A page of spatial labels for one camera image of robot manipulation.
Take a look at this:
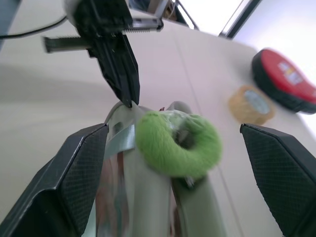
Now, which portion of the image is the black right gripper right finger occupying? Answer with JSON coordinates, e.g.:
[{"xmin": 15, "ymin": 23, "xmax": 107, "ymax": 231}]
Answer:
[{"xmin": 239, "ymin": 122, "xmax": 316, "ymax": 237}]

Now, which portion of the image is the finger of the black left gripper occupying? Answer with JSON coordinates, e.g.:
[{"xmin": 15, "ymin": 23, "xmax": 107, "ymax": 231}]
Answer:
[
  {"xmin": 121, "ymin": 33, "xmax": 141, "ymax": 107},
  {"xmin": 92, "ymin": 34, "xmax": 132, "ymax": 108}
]

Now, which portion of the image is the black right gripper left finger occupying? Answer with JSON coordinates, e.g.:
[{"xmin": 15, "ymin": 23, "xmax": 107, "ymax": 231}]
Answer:
[{"xmin": 0, "ymin": 122, "xmax": 110, "ymax": 237}]

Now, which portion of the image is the clear plastic bag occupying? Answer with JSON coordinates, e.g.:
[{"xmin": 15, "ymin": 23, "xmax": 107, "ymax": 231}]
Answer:
[{"xmin": 95, "ymin": 100, "xmax": 228, "ymax": 237}]

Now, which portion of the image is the green plush ring keychain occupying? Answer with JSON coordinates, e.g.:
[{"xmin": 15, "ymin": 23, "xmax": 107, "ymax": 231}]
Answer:
[{"xmin": 135, "ymin": 110, "xmax": 223, "ymax": 179}]

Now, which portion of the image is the yellowish packing tape roll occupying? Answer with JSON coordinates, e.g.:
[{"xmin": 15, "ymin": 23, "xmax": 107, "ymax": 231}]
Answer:
[{"xmin": 228, "ymin": 84, "xmax": 276, "ymax": 126}]

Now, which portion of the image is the red and black round case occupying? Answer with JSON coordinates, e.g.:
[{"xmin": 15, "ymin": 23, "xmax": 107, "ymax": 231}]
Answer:
[{"xmin": 251, "ymin": 48, "xmax": 316, "ymax": 114}]

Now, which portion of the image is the dark grey panel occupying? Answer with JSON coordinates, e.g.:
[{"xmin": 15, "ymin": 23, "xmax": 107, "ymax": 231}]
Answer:
[{"xmin": 0, "ymin": 0, "xmax": 17, "ymax": 38}]

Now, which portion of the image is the silver metal post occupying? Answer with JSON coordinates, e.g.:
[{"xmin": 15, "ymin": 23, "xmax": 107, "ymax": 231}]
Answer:
[{"xmin": 152, "ymin": 0, "xmax": 171, "ymax": 19}]

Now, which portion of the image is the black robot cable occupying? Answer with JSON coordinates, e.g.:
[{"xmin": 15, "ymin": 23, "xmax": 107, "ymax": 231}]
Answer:
[{"xmin": 0, "ymin": 14, "xmax": 69, "ymax": 39}]

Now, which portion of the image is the dark window frame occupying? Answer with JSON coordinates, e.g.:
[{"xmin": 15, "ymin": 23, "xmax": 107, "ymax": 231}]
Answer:
[{"xmin": 176, "ymin": 0, "xmax": 263, "ymax": 40}]

